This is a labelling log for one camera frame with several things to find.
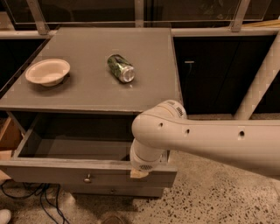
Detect brown shoe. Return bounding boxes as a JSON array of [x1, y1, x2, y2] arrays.
[[101, 215, 124, 224]]

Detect green soda can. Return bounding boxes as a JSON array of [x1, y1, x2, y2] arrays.
[[107, 54, 135, 83]]

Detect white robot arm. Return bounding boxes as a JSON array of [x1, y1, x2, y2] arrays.
[[129, 38, 280, 179]]

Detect wooden furniture piece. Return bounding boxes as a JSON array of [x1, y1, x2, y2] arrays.
[[0, 116, 23, 181]]

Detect metal glass railing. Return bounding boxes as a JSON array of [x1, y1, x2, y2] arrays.
[[0, 0, 280, 39]]

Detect grey drawer cabinet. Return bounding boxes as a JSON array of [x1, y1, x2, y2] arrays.
[[0, 27, 183, 199]]

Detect grey top drawer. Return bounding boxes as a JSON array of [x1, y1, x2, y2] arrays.
[[1, 113, 177, 187]]

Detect blue and black cables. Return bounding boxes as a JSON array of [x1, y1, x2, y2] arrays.
[[0, 182, 71, 224]]

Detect white paper bowl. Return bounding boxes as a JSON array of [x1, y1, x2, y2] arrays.
[[25, 59, 70, 87]]

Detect white shoe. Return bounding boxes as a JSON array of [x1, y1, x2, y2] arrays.
[[0, 209, 11, 224]]

